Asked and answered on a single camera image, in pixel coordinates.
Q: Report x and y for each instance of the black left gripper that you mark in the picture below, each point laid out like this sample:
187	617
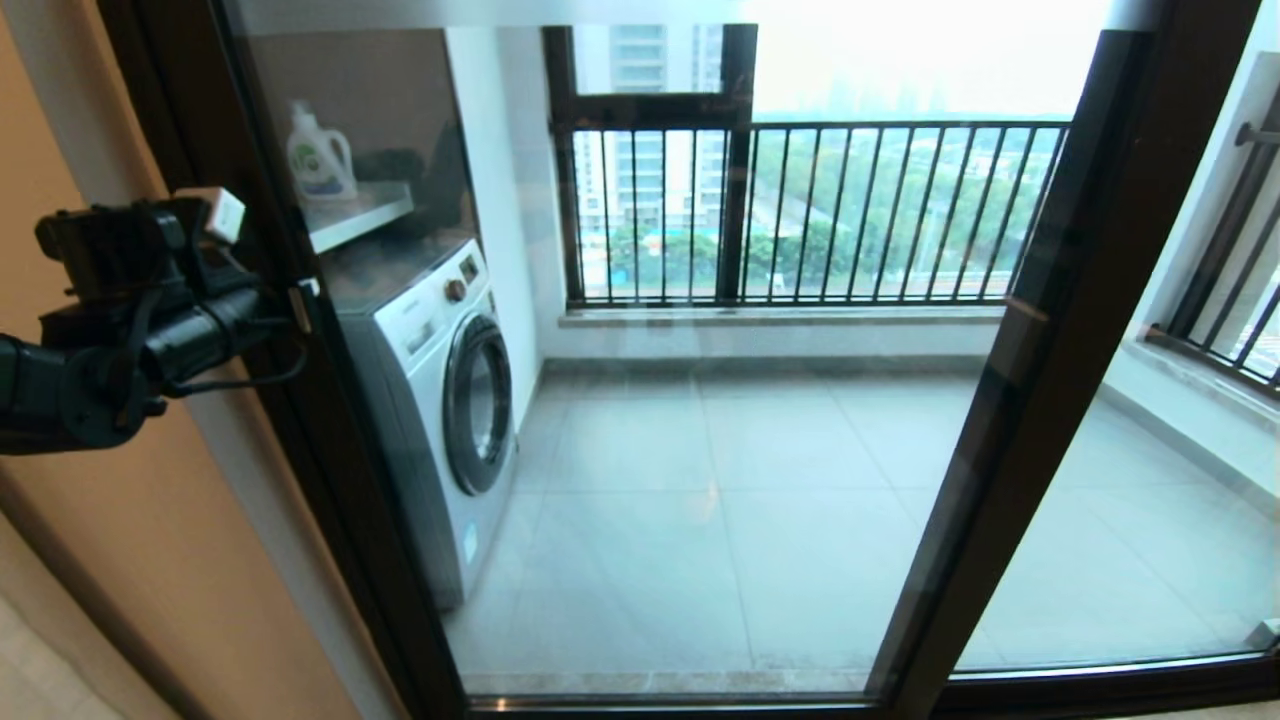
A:
220	335

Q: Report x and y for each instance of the dark brown sliding glass door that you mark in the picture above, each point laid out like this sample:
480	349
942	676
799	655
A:
340	420

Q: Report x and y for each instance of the white detergent bottle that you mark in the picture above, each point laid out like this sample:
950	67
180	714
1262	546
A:
318	165

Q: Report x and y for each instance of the white front-load washing machine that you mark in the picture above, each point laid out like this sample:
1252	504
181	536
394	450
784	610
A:
420	420

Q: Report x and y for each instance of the long grey stone sill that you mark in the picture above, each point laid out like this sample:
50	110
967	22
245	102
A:
780	317

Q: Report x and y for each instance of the long black balcony railing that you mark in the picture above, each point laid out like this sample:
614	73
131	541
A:
900	126

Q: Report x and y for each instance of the short grey stone sill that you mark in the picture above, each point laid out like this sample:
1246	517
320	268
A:
1200	383

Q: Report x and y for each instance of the fixed dark-framed glass door panel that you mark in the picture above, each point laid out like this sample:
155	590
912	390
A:
1150	683

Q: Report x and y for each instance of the short black side railing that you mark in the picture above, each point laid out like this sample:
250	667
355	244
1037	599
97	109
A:
1230	213

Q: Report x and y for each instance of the white wall shelf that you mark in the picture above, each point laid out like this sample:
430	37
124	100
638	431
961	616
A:
355	215

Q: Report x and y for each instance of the left wrist camera unit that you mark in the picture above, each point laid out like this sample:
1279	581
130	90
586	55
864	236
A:
110	260

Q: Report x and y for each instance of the black window frame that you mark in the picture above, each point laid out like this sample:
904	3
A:
650	110

